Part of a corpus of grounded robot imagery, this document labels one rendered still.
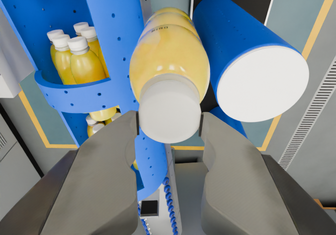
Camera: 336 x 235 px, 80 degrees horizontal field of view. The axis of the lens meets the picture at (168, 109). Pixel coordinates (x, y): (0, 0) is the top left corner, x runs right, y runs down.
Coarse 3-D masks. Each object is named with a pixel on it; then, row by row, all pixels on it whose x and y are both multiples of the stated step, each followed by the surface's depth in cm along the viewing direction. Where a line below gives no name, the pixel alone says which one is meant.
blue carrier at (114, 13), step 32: (0, 0) 41; (32, 0) 49; (64, 0) 54; (96, 0) 34; (128, 0) 39; (32, 32) 50; (64, 32) 57; (96, 32) 36; (128, 32) 41; (32, 64) 49; (128, 64) 43; (64, 96) 43; (96, 96) 43; (128, 96) 47; (160, 160) 69
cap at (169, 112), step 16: (176, 80) 13; (144, 96) 12; (160, 96) 11; (176, 96) 11; (192, 96) 12; (144, 112) 12; (160, 112) 12; (176, 112) 12; (192, 112) 12; (144, 128) 12; (160, 128) 13; (176, 128) 12; (192, 128) 12
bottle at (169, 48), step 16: (160, 16) 21; (176, 16) 21; (144, 32) 19; (160, 32) 16; (176, 32) 16; (192, 32) 18; (144, 48) 15; (160, 48) 14; (176, 48) 14; (192, 48) 15; (144, 64) 14; (160, 64) 14; (176, 64) 14; (192, 64) 14; (208, 64) 16; (144, 80) 14; (160, 80) 13; (192, 80) 14; (208, 80) 16
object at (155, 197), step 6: (156, 192) 117; (144, 198) 115; (150, 198) 114; (156, 198) 114; (144, 204) 110; (150, 204) 110; (156, 204) 110; (144, 210) 108; (150, 210) 107; (156, 210) 107; (144, 216) 107; (150, 216) 107; (156, 216) 107
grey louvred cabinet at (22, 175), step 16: (0, 112) 197; (0, 128) 193; (0, 144) 193; (16, 144) 214; (0, 160) 194; (16, 160) 214; (32, 160) 245; (0, 176) 194; (16, 176) 214; (32, 176) 240; (0, 192) 194; (16, 192) 215; (0, 208) 194
